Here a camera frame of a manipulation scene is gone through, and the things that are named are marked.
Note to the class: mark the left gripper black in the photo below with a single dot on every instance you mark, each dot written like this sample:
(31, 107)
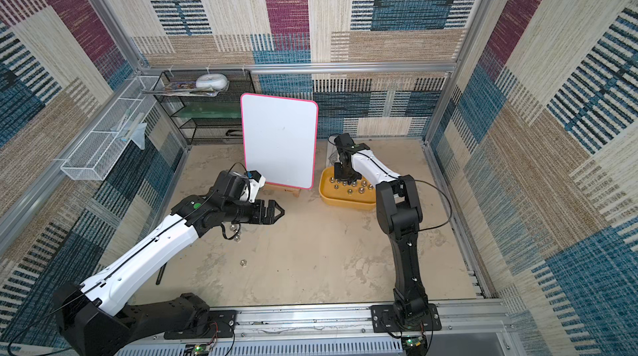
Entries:
(270, 218)

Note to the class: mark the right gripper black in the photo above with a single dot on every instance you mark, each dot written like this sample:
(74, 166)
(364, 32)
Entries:
(344, 167)

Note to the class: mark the yellow plastic storage box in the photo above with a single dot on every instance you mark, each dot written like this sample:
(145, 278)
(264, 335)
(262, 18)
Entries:
(339, 197)

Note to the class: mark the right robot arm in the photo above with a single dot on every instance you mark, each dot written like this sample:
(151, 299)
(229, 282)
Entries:
(399, 214)

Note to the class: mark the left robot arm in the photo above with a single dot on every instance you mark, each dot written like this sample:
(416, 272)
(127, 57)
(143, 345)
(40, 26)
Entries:
(96, 318)

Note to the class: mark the white printed packet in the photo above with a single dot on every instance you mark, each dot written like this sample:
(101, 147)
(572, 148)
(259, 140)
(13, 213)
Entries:
(332, 155)

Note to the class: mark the wooden whiteboard stand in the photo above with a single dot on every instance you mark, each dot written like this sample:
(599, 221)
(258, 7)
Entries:
(296, 192)

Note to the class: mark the pink framed whiteboard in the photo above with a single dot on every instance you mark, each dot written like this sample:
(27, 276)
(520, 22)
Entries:
(280, 138)

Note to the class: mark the white round device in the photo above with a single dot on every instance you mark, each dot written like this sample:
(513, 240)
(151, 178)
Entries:
(216, 82)

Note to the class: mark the magazine on shelf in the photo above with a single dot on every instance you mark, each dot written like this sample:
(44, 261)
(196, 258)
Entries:
(187, 89)

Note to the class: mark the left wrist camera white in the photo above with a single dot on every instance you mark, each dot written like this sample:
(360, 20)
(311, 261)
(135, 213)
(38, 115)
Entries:
(254, 182)

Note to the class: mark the black wire shelf rack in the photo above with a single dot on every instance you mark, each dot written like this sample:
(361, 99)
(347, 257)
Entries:
(203, 120)

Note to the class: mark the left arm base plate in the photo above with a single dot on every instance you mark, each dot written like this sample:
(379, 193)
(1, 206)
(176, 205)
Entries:
(219, 321)

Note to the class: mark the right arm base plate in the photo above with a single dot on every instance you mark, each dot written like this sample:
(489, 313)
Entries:
(386, 319)

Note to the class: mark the aluminium front rail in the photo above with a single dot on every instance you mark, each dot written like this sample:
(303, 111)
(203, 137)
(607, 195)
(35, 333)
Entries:
(467, 327)

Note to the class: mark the white wire wall basket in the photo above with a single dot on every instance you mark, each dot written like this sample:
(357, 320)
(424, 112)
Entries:
(124, 122)

